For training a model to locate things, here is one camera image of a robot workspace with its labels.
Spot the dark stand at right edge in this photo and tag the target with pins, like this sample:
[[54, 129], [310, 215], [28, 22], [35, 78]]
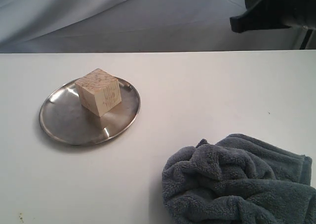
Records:
[[309, 41]]

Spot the grey backdrop cloth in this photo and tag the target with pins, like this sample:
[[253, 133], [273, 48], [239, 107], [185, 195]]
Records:
[[69, 26]]

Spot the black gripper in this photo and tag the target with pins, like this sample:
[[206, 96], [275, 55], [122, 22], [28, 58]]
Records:
[[275, 14]]

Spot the grey fluffy towel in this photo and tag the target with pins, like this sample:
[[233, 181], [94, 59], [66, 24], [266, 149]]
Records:
[[239, 180]]

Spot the round stainless steel plate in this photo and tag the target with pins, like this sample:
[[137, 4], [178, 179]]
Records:
[[65, 120]]

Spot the light wooden cube block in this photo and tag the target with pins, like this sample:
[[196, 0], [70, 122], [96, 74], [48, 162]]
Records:
[[98, 91]]

